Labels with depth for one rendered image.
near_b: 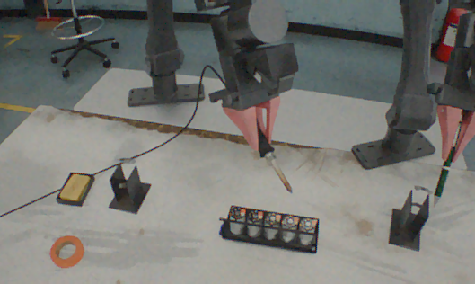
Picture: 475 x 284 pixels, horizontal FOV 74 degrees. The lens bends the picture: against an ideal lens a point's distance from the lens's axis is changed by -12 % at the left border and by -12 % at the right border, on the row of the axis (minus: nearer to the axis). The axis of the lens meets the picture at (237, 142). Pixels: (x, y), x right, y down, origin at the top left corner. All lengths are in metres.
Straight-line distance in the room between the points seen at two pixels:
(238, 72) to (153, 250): 0.33
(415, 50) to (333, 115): 0.27
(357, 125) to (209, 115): 0.36
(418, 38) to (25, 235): 0.83
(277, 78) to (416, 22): 0.40
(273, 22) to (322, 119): 0.47
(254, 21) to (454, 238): 0.53
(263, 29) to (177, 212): 0.37
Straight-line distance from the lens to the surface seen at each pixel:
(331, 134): 0.83
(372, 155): 0.79
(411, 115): 0.72
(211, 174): 0.72
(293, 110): 0.89
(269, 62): 0.43
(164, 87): 0.90
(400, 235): 0.68
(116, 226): 0.67
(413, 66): 0.74
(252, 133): 0.52
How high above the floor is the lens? 1.27
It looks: 41 degrees down
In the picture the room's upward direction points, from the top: straight up
